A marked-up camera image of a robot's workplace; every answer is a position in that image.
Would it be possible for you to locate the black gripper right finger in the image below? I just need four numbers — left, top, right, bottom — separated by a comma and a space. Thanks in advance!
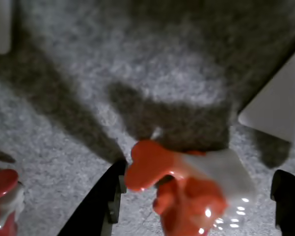
270, 169, 295, 236

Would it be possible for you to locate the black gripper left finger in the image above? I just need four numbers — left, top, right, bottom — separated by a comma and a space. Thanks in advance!
57, 159, 127, 236

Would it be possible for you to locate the orange shrimp sushi toy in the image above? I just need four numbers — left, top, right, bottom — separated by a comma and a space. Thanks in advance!
124, 139, 259, 236

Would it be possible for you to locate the red tuna sushi toy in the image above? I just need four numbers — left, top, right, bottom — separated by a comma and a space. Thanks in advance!
0, 163, 26, 236

